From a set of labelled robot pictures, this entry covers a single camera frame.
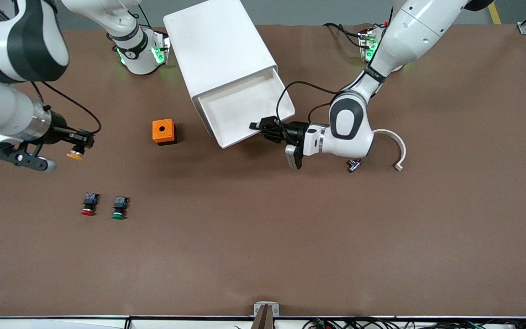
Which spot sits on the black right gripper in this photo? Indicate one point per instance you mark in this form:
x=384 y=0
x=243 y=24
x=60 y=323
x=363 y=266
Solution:
x=58 y=129

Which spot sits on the green push button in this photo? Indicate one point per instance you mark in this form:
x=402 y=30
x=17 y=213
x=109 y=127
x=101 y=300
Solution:
x=119 y=208

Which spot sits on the orange box with hole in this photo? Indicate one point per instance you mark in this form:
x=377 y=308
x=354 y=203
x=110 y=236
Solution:
x=162 y=130

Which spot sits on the silver metal connector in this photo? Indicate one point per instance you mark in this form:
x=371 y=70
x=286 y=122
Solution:
x=354 y=166

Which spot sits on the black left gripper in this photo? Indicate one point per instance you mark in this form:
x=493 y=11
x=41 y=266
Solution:
x=295 y=131

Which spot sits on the grey camera mount with wedge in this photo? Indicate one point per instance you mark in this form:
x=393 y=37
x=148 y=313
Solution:
x=265 y=313

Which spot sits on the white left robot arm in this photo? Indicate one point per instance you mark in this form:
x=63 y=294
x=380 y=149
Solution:
x=349 y=123

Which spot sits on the yellow push button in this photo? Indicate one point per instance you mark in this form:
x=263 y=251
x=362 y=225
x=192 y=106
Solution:
x=75 y=155

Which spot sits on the red push button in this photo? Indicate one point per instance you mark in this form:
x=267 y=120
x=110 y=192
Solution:
x=89 y=204

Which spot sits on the white curved plastic bracket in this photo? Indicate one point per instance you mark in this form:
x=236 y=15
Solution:
x=400 y=144

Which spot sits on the white table edge rail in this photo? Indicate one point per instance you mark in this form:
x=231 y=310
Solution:
x=62 y=323

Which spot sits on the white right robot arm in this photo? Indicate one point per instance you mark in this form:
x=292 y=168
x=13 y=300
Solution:
x=7 y=105

